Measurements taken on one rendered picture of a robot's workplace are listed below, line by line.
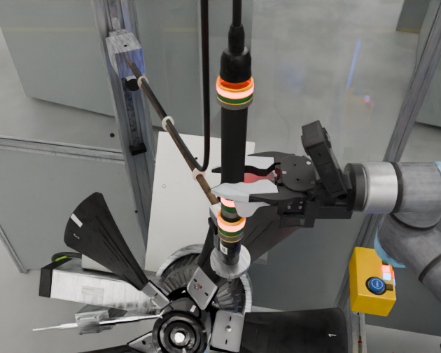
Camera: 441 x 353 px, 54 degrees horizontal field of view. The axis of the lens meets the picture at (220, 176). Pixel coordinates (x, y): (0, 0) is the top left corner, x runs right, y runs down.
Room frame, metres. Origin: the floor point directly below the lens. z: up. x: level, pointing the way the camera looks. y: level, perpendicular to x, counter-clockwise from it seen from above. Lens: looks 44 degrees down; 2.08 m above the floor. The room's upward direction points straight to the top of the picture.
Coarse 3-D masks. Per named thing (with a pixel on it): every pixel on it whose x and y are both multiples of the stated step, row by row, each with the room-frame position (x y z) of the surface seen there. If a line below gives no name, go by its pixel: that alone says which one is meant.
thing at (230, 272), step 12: (216, 204) 0.49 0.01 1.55; (216, 216) 0.46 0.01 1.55; (216, 228) 0.45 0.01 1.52; (216, 240) 0.45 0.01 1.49; (216, 252) 0.45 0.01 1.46; (240, 252) 0.45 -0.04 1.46; (216, 264) 0.42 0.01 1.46; (240, 264) 0.42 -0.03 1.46; (228, 276) 0.40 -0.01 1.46; (240, 276) 0.41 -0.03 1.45
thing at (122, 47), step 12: (120, 36) 1.03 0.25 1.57; (132, 36) 1.03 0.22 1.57; (108, 48) 1.01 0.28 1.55; (120, 48) 0.97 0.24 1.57; (132, 48) 0.97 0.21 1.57; (120, 60) 0.95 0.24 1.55; (132, 60) 0.96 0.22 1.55; (120, 72) 0.95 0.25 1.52; (132, 72) 0.96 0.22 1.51; (144, 72) 0.97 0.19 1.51
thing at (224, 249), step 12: (228, 36) 0.43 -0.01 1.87; (240, 36) 0.43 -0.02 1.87; (228, 48) 0.43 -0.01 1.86; (240, 48) 0.43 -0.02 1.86; (228, 60) 0.42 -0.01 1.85; (240, 60) 0.42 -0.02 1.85; (228, 72) 0.42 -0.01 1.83; (240, 72) 0.42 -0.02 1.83; (240, 240) 0.43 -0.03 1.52; (228, 252) 0.42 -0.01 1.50; (228, 264) 0.42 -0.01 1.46
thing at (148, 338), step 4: (144, 336) 0.43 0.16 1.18; (148, 336) 0.43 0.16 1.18; (136, 340) 0.42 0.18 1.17; (140, 340) 0.42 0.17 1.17; (144, 340) 0.43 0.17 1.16; (148, 340) 0.43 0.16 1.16; (132, 344) 0.42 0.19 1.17; (136, 344) 0.42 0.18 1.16; (140, 344) 0.42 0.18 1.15; (136, 348) 0.42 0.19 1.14; (140, 348) 0.42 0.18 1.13; (144, 348) 0.43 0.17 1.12; (148, 348) 0.43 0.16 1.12; (148, 352) 0.43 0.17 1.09; (152, 352) 0.43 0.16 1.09
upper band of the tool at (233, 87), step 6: (252, 78) 0.44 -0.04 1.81; (222, 84) 0.45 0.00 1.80; (234, 84) 0.46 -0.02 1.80; (246, 84) 0.45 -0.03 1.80; (252, 84) 0.43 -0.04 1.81; (228, 90) 0.42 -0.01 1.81; (234, 90) 0.42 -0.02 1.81; (240, 90) 0.42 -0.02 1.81; (246, 90) 0.42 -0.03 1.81; (246, 96) 0.42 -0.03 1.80
